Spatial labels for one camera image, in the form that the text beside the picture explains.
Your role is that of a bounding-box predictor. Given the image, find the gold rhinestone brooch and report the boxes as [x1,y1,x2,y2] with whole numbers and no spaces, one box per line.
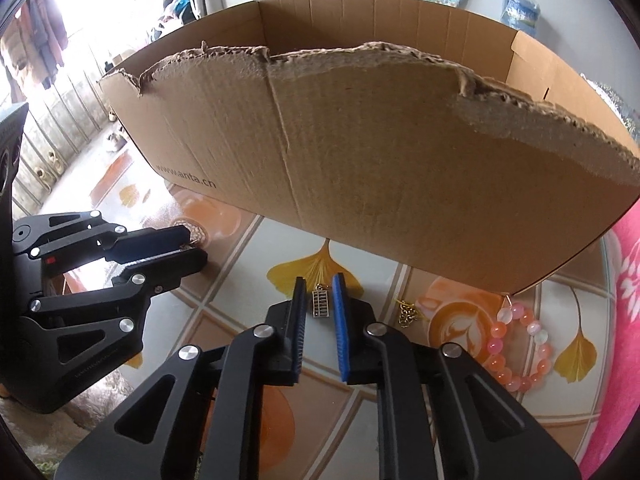
[171,218,208,247]

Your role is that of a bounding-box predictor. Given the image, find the silver rectangular pendant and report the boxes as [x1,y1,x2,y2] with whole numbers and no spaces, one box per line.
[311,284,331,318]

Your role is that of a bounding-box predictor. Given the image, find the pink floral blanket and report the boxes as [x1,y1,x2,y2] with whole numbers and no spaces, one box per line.
[579,206,639,479]

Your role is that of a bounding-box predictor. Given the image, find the hanging clothes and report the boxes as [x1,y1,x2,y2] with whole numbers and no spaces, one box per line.
[1,0,68,90]

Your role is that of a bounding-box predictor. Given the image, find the brown cardboard box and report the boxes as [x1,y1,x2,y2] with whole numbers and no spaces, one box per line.
[100,0,639,294]

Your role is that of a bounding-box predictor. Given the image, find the blue water bottle pack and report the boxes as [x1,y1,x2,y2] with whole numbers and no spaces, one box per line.
[500,0,540,37]

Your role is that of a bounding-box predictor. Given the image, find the gold butterfly necklace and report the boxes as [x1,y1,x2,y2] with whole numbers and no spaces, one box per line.
[394,298,426,330]

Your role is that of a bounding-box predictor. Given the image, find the pink orange bead bracelet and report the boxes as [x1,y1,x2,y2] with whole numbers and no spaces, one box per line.
[487,294,554,395]

